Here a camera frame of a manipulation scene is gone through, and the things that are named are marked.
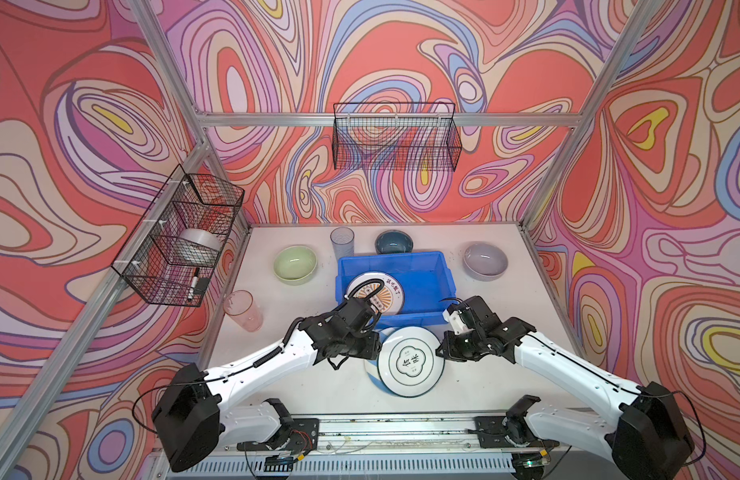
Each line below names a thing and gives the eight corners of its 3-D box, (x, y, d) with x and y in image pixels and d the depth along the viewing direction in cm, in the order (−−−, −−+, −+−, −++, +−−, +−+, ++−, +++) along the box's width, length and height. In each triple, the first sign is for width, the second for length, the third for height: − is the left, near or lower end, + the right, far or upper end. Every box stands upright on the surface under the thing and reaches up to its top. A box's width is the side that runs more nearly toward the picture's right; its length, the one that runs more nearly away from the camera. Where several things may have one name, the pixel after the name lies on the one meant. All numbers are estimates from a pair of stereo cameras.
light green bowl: (275, 289, 104) (269, 278, 98) (283, 257, 113) (278, 245, 107) (314, 289, 104) (311, 278, 98) (319, 257, 113) (316, 245, 107)
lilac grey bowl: (465, 282, 104) (469, 273, 100) (458, 251, 113) (461, 242, 109) (506, 282, 104) (512, 273, 100) (496, 251, 113) (500, 242, 109)
